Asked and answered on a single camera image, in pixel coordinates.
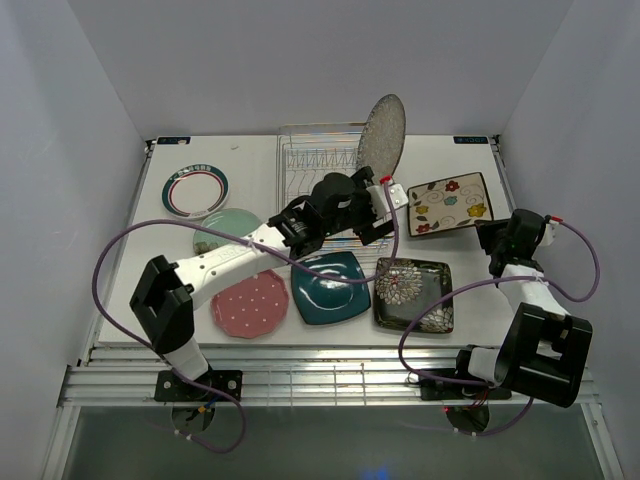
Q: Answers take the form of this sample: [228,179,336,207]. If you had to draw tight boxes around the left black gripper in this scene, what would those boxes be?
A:
[323,168,398,246]

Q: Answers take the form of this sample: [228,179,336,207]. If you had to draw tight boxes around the cream floral square plate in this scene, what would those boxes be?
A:
[407,172,494,238]

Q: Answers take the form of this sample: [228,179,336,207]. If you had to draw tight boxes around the speckled round plate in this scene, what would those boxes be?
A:
[356,94,406,179]

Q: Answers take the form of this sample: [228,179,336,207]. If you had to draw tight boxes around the wire dish rack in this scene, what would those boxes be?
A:
[275,121,399,254]

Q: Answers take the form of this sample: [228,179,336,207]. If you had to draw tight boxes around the black floral square plate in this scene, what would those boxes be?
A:
[373,257,452,331]

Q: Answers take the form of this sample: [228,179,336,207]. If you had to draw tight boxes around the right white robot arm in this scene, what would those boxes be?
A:
[451,209,593,408]

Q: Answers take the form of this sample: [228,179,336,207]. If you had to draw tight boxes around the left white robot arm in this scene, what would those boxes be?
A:
[129,167,408,400]

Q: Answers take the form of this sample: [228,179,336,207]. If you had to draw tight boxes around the teal square plate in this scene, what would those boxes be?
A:
[290,251,371,326]

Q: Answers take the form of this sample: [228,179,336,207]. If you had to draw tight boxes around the right blue table label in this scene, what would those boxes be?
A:
[453,136,489,145]

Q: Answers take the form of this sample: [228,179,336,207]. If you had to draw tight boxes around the blue table label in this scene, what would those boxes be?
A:
[156,136,191,145]
[453,136,489,145]

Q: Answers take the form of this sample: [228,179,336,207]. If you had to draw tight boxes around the mint green flower plate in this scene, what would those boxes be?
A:
[192,208,262,255]

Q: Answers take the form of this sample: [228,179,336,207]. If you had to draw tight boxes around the pink dotted plate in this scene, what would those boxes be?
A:
[210,270,289,339]

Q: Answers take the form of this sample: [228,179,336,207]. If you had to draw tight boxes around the white plate green rim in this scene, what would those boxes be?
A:
[161,163,230,220]

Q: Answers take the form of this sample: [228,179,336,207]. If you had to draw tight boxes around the left blue table label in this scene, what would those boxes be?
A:
[156,136,191,145]

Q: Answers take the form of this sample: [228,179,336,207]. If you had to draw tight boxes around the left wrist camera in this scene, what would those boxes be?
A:
[367,176,409,220]

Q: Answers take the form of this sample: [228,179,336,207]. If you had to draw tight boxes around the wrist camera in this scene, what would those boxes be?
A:
[538,215,562,247]
[367,176,409,220]

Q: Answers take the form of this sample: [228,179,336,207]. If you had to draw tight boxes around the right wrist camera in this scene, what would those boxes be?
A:
[538,215,562,247]

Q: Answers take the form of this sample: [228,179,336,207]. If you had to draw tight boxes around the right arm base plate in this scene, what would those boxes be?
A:
[406,373,512,401]

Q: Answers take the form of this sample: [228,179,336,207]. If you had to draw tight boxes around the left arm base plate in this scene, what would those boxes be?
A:
[153,369,243,403]

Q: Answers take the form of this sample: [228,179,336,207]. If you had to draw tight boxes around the aluminium frame rails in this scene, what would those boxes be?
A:
[57,134,601,409]

